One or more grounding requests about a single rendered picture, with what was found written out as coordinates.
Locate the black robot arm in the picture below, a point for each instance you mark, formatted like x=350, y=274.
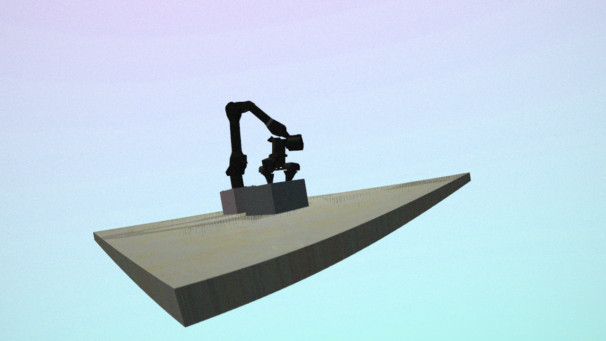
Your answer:
x=238, y=161

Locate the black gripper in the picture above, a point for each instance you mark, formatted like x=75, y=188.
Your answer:
x=290, y=167

